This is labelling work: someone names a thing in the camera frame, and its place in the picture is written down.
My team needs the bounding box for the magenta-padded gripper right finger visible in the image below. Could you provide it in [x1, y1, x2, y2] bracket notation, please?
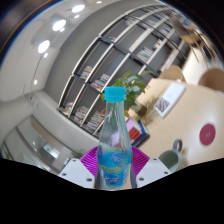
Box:
[130, 146, 172, 189]

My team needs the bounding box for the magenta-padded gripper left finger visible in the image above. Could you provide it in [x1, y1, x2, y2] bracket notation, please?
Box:
[58, 146, 100, 190]

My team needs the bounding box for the clear bottle with blue cap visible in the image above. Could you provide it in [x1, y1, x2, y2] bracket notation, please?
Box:
[96, 86, 134, 190]

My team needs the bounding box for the green mug with oval pattern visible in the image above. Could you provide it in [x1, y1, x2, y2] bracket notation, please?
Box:
[158, 139, 184, 173]

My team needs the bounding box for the red book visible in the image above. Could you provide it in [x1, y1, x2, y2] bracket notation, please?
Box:
[127, 122, 144, 142]

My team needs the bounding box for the pink book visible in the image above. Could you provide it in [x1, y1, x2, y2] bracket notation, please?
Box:
[125, 116, 136, 132]

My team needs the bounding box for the flat round red coaster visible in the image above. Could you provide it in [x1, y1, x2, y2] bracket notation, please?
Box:
[199, 123, 217, 146]

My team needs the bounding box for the white magazine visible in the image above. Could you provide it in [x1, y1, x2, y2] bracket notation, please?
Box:
[153, 82, 187, 119]

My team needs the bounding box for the green potted plant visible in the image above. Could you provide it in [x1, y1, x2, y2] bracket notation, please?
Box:
[101, 70, 156, 118]

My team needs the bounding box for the round-backed wooden chair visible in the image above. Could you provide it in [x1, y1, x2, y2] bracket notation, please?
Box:
[197, 68, 224, 93]
[159, 64, 187, 83]

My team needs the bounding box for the grey bookshelf unit with books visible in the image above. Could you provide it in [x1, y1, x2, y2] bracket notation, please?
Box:
[57, 4, 202, 138]

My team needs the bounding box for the group of ceiling lights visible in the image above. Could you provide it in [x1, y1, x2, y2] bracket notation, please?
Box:
[31, 3, 88, 86]

